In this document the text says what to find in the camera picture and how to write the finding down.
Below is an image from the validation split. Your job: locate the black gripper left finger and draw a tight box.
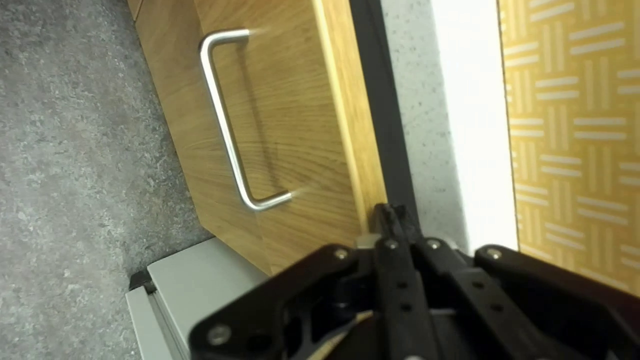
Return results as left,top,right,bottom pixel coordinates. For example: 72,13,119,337
188,202,436,360

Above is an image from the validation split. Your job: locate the grey metal platform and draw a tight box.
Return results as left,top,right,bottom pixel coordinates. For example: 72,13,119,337
127,238,270,360

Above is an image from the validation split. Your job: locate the yellow patterned box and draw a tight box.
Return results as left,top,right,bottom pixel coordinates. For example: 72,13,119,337
496,0,640,296

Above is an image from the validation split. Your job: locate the wooden drawer with metal handle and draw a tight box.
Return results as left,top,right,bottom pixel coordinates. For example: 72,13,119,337
127,0,391,279

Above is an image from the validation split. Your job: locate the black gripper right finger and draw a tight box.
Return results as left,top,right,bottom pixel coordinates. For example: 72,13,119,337
392,204,640,360

